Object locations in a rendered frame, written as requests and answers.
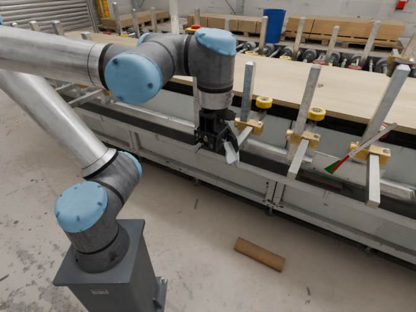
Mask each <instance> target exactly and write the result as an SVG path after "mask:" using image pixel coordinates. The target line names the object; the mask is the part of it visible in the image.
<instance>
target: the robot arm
mask: <svg viewBox="0 0 416 312"><path fill-rule="evenodd" d="M2 20H3V18H2V17H1V15H0V89H1V90H3V91H4V92H5V93H6V94H7V95H8V96H9V97H10V98H11V99H12V100H13V101H14V102H15V103H16V104H17V105H18V106H19V107H20V108H21V109H22V110H23V111H24V112H25V113H26V114H27V115H28V116H29V117H30V118H31V119H32V120H33V121H34V122H35V123H36V124H37V125H38V126H39V127H41V128H42V130H44V132H46V133H47V135H49V136H50V138H52V140H54V141H55V143H57V145H59V146H60V148H62V149H63V151H65V153H67V154H68V156H70V158H72V159H73V161H75V162H76V163H77V164H78V165H79V166H80V167H81V177H83V179H84V180H86V181H84V182H83V183H82V184H80V183H77V184H75V185H73V186H71V187H69V188H67V189H66V190H65V191H64V192H63V193H62V194H61V195H60V197H59V198H58V199H57V201H56V203H55V205H54V214H55V216H56V218H57V221H58V224H59V226H60V227H61V228H62V229H63V231H64V232H65V234H66V236H67V237H68V238H69V240H70V242H71V243H72V245H73V246H74V260H75V262H76V264H77V265H78V266H79V268H80V269H81V270H83V271H84V272H88V273H93V274H94V273H100V272H105V271H107V270H109V269H111V268H112V267H114V266H115V265H117V264H118V263H119V262H120V261H121V260H122V259H123V258H124V257H125V255H126V253H127V251H128V249H129V244H130V239H129V235H128V233H127V231H126V229H125V228H124V227H123V226H121V225H120V224H119V223H118V222H117V220H116V217H117V215H118V214H119V212H120V210H121V209H122V207H123V206H124V204H125V203H126V201H127V200H128V198H129V197H130V195H131V193H132V192H133V191H134V189H135V187H136V186H137V185H138V183H139V180H140V178H141V176H142V168H141V165H140V163H138V160H137V159H136V158H135V157H134V156H132V155H131V154H129V153H127V152H122V151H117V150H116V149H112V148H107V147H106V146H105V145H104V144H103V142H102V141H101V140H100V139H99V138H98V137H97V136H96V135H95V134H94V133H93V132H92V130H91V129H90V128H89V127H88V126H87V125H86V124H85V123H84V122H83V121H82V120H81V118H80V117H79V116H78V115H77V114H76V113H75V111H74V110H73V109H72V108H71V107H70V106H69V105H68V104H67V103H66V102H65V101H64V99H63V98H62V97H61V96H60V95H59V94H58V93H57V91H55V89H54V88H53V87H52V86H51V85H50V84H49V83H48V82H47V81H46V79H45V78H44V77H47V78H50V79H56V80H63V81H66V82H72V83H76V84H82V85H88V86H92V87H98V88H101V89H105V90H107V91H110V92H111V93H112V94H113V95H114V96H115V97H116V98H118V99H119V100H121V101H122V102H125V103H128V104H132V105H138V104H142V103H145V102H147V101H149V100H150V99H152V98H154V96H156V94H158V93H159V91H160V89H161V88H162V87H163V86H164V85H165V84H166V83H167V82H168V81H169V80H170V79H171V78H172V77H173V76H189V77H197V103H198V104H199V105H200V106H201V110H199V126H198V127H196V128H195V129H194V145H193V147H192V148H191V149H190V150H193V149H194V153H196V152H197V151H198V150H199V149H200V148H201V146H202V145H204V146H205V147H208V150H211V151H214V150H215V152H216V153H217V152H218V151H219V150H220V149H221V147H222V143H223V141H224V140H225V139H226V140H227V142H225V143H224V148H225V150H226V152H227V155H226V161H227V163H228V164H231V163H232V162H233V163H234V164H235V166H236V168H238V166H239V161H240V157H239V148H238V141H237V138H236V135H235V134H234V133H233V132H232V129H231V127H230V126H229V125H228V123H227V122H225V121H231V120H232V121H234V120H235V117H236V113H235V112H233V111H232V110H230V109H228V107H229V106H230V105H231V104H232V98H233V97H234V94H233V80H234V71H235V55H236V38H235V36H234V34H232V33H231V32H228V31H226V30H221V29H217V28H200V29H197V30H196V32H195V33H194V35H183V34H170V33H158V32H150V33H145V34H143V35H142V36H141V37H140V39H139V40H138V42H137V46H127V45H120V44H116V43H100V42H96V41H89V40H83V39H78V38H72V37H65V36H61V35H54V34H50V33H43V32H36V31H32V30H26V29H21V28H14V27H8V26H6V25H5V23H4V22H2ZM197 132H198V137H197V139H196V133H197Z"/></svg>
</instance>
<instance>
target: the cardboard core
mask: <svg viewBox="0 0 416 312"><path fill-rule="evenodd" d="M234 249H236V250H238V251H240V252H242V253H244V254H246V255H248V256H250V257H252V258H254V259H256V260H258V261H260V262H262V263H264V264H266V265H268V266H270V267H272V268H274V269H276V270H278V271H280V272H281V271H282V268H283V266H284V262H285V258H283V257H281V256H279V255H277V254H275V253H272V252H270V251H268V250H266V249H264V248H262V247H260V246H258V245H256V244H254V243H251V242H249V241H247V240H245V239H243V238H240V237H238V239H237V241H236V243H235V247H234Z"/></svg>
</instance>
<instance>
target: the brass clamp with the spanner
mask: <svg viewBox="0 0 416 312"><path fill-rule="evenodd" d="M358 146H359V142H358V141H357V142H356V143H354V142H351V143H350V144H349V147H348V149H347V154H349V151H350V150H355V149H357V148H358ZM384 149H385V148H382V147H378V146H375V145H371V146H370V148H369V149H362V150H361V151H359V152H357V154H356V156H355V157H353V158H357V159H360V160H364V161H366V160H367V158H368V156H369V154H375V155H379V165H382V166H385V165H386V163H387V162H388V160H389V158H390V157H391V152H390V151H389V153H388V154H387V153H385V152H383V150H384Z"/></svg>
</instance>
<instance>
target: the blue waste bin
mask: <svg viewBox="0 0 416 312"><path fill-rule="evenodd" d="M286 11H287V10H286V9H285V10H283V9H264V10H263V16H268V21H267V30H266V39H265V43H272V44H276V43H279V40H280V35H281V31H282V27H283V23H284V22H285V17H286V15H287V13H286ZM285 13H286V15H285Z"/></svg>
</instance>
